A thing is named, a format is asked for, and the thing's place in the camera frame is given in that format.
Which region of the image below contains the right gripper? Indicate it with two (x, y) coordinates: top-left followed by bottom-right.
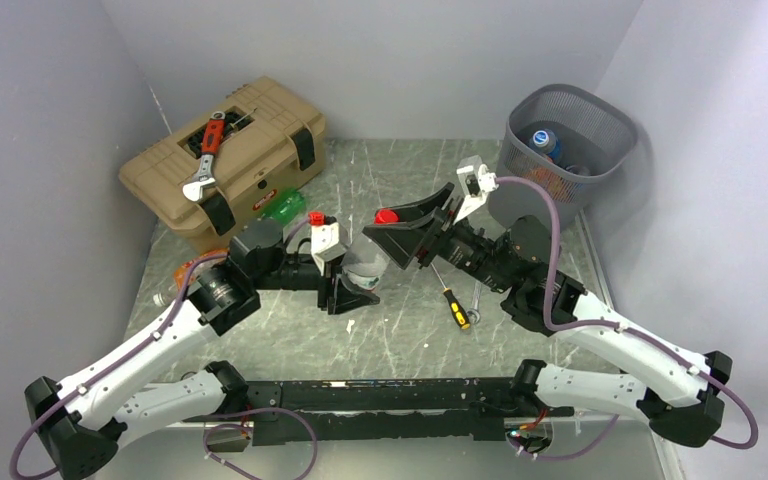
(363, 183), (515, 294)

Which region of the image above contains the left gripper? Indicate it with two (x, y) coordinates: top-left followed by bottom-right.
(253, 248), (380, 313)

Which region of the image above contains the clear bottle red cap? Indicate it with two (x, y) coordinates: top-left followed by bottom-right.
(341, 231), (390, 291)

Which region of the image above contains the green plastic bottle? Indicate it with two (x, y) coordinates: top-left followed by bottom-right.
(262, 189), (307, 226)

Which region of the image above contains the large orange label bottle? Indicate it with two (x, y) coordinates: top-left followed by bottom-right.
(524, 166), (582, 203)

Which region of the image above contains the blue label water bottle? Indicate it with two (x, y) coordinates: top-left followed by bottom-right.
(529, 129), (562, 164)

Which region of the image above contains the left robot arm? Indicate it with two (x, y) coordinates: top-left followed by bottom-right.
(24, 213), (386, 479)

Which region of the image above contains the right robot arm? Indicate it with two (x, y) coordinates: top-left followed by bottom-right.
(363, 184), (732, 448)

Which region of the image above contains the grey mesh waste bin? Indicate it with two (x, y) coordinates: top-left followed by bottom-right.
(496, 84), (638, 229)

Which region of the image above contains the yellow black screwdriver left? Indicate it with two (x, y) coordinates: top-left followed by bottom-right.
(430, 263), (471, 330)

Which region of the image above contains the silver open-end wrench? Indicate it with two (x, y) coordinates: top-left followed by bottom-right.
(466, 281), (483, 324)

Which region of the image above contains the tan plastic toolbox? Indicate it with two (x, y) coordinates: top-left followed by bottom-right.
(119, 77), (327, 253)

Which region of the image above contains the crushed orange label bottle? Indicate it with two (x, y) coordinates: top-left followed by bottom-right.
(151, 248), (228, 307)

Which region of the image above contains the red adjustable wrench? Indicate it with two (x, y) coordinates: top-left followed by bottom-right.
(182, 111), (226, 203)

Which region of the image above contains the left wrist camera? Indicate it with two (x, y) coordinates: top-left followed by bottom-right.
(308, 211), (350, 271)

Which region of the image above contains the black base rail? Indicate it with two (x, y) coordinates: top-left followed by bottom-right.
(206, 360), (574, 447)

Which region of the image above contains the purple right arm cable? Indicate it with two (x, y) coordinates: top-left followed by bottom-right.
(493, 175), (760, 452)

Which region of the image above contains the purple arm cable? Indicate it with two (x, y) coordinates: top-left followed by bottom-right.
(493, 175), (760, 452)
(9, 254), (233, 480)

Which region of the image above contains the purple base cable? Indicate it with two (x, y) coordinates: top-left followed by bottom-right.
(201, 407), (320, 480)

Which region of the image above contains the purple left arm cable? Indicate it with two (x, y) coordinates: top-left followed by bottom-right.
(9, 254), (233, 480)

